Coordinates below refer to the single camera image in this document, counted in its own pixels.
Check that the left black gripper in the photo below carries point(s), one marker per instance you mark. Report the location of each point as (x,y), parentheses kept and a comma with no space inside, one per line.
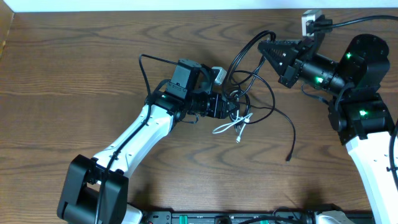
(222,106)

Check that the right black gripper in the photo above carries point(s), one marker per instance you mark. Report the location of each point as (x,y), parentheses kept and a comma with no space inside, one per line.
(288,68)

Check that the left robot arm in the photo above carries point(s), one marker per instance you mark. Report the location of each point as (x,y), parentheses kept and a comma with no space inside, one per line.
(96,188)

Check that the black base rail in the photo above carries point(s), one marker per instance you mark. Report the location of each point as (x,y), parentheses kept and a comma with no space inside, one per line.
(279,215)

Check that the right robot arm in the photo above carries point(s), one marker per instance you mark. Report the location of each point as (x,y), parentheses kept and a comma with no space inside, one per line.
(356,112)

